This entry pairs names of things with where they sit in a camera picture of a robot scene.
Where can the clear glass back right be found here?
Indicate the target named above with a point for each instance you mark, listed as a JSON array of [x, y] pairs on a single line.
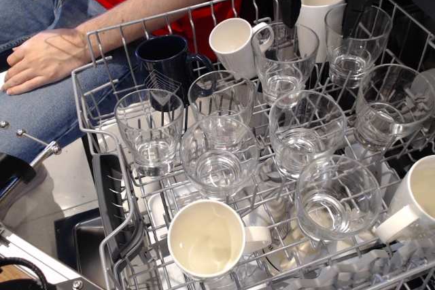
[[351, 57]]

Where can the grey wire dishwasher rack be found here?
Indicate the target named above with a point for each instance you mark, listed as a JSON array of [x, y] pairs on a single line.
[[291, 262]]

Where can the white mug right edge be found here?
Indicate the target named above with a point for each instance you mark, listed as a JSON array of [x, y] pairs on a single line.
[[410, 215]]

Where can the cream mug front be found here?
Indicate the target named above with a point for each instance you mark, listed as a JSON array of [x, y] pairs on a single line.
[[207, 238]]

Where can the clear glass far right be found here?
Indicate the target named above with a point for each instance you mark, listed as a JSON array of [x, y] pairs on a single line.
[[393, 102]]

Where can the black cylinder left edge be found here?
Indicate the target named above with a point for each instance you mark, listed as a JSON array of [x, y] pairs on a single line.
[[14, 170]]

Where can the dark blue ceramic mug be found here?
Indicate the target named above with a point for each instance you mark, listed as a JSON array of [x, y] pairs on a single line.
[[167, 64]]

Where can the clear glass front right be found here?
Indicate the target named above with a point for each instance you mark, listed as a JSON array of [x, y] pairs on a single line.
[[336, 198]]

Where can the grey plastic rack handle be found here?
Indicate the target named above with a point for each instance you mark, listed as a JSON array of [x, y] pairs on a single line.
[[124, 235]]

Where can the clear glass centre right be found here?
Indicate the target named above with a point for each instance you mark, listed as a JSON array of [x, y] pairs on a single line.
[[304, 125]]

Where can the clear glass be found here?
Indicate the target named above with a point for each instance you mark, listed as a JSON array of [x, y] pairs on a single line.
[[223, 93], [219, 154], [304, 125], [351, 57], [393, 102], [336, 198], [150, 122], [284, 58]]

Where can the person's bare forearm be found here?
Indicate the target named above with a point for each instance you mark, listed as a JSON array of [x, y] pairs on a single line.
[[153, 1]]

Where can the clear glass centre back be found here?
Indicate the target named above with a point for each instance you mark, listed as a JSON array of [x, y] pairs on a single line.
[[223, 93]]

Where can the person in red shirt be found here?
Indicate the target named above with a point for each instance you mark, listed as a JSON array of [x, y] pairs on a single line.
[[49, 111]]

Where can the person's bare hand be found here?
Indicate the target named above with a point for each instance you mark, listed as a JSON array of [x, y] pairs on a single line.
[[44, 59]]

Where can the clear glass back middle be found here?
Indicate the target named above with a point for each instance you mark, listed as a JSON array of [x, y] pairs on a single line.
[[284, 58]]

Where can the white tilted ceramic mug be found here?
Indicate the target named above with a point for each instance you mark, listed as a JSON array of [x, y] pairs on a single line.
[[231, 42]]

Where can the clear glass centre front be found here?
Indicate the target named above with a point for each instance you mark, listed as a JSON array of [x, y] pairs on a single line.
[[219, 154]]

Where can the clear glass front left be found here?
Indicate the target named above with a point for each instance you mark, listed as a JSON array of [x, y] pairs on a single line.
[[150, 122]]

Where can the metal rod with knobs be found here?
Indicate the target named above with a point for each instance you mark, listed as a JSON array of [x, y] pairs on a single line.
[[20, 144]]

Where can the white ceramic pitcher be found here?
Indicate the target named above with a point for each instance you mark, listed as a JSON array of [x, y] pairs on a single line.
[[312, 14]]

